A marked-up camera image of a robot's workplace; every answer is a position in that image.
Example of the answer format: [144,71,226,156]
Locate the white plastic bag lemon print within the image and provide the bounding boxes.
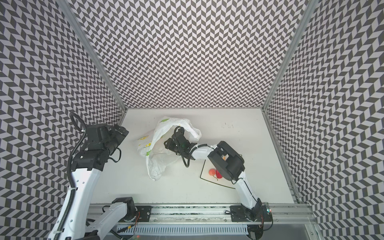
[136,117,202,181]

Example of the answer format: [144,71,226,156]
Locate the red fake strawberry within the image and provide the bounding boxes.
[216,170,223,179]

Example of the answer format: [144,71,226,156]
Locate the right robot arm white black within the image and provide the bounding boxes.
[164,127,265,222]

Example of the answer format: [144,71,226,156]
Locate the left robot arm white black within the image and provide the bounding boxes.
[48,113,139,240]

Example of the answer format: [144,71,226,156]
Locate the white mat black border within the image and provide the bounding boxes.
[200,160,235,189]

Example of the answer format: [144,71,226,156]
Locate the white ventilation grille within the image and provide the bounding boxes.
[117,225,249,236]

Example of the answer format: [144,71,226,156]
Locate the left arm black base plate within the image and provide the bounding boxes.
[128,205,153,223]

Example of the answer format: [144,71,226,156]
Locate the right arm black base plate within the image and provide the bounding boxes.
[229,205,273,223]

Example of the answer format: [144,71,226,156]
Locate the left aluminium corner post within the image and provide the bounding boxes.
[56,0,127,112]

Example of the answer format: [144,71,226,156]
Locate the aluminium corner post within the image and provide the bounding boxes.
[56,0,127,112]
[262,0,319,112]

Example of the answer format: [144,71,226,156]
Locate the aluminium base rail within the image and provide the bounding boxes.
[135,203,317,225]

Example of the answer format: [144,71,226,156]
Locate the right aluminium corner post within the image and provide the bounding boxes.
[262,0,319,112]

